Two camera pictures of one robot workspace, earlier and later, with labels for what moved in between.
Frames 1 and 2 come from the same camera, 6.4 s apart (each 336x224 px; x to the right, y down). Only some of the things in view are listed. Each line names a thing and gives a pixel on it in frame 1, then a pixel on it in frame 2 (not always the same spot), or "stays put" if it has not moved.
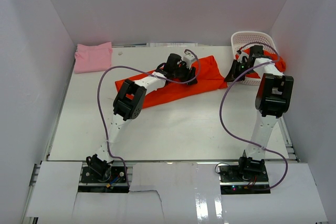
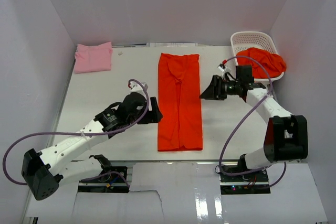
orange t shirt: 207,74 → 179,118
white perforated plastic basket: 245,40 stays put
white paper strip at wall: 171,44 stays put
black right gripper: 233,72 → 213,91
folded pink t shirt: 93,58 stays put
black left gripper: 187,75 → 153,116
